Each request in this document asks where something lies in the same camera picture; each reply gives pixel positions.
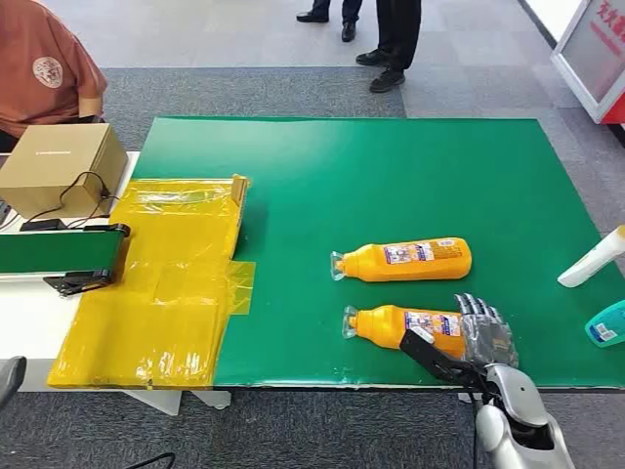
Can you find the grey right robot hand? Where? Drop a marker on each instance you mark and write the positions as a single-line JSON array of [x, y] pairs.
[[488, 340]]

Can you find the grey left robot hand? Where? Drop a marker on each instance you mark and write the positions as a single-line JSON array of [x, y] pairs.
[[10, 379]]

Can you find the orange bottle clear cap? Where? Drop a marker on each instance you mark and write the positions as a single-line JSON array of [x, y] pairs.
[[371, 264], [385, 324]]

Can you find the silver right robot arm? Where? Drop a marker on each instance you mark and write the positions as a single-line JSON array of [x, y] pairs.
[[517, 401]]

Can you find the teal plastic bottle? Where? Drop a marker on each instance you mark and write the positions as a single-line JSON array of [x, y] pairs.
[[608, 325]]

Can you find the white plastic bottle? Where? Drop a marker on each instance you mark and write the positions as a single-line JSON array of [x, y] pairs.
[[593, 260]]

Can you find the green conveyor belt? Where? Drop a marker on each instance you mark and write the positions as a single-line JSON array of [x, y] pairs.
[[53, 252]]

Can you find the black power adapter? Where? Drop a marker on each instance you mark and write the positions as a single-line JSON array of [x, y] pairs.
[[43, 225]]

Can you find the white table foot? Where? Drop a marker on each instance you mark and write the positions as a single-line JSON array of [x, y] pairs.
[[212, 398], [156, 401]]

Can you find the brown cardboard box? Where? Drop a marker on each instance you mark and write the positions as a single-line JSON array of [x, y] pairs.
[[53, 168]]

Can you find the yellow plastic sheet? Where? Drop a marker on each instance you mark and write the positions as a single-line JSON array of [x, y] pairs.
[[166, 304]]

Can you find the seated person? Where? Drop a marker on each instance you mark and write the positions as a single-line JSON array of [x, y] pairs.
[[39, 65]]

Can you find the white framed sign board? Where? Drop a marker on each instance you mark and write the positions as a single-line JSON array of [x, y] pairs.
[[593, 55]]

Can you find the standing person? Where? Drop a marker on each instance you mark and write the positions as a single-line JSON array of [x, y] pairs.
[[398, 32], [349, 26]]

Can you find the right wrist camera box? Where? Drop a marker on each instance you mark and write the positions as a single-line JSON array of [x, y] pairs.
[[434, 359]]

